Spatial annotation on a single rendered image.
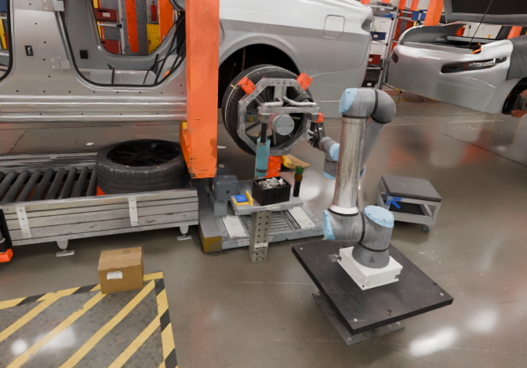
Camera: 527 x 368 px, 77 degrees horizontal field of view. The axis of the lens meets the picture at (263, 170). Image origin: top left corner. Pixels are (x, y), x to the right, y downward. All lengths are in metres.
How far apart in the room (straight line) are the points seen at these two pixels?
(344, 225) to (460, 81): 2.93
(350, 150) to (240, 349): 1.10
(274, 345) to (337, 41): 2.16
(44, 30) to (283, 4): 1.54
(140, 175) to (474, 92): 3.47
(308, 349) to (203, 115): 1.38
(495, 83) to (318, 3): 2.28
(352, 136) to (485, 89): 2.87
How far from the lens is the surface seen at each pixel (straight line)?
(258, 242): 2.22
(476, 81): 4.27
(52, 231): 2.44
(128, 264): 2.06
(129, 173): 2.34
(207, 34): 1.95
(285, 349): 1.87
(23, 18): 2.54
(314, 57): 2.76
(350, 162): 1.58
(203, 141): 2.06
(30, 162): 3.15
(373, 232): 1.71
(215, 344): 1.86
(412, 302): 1.85
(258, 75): 2.30
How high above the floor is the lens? 1.47
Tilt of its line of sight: 24 degrees down
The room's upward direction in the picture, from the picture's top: 5 degrees clockwise
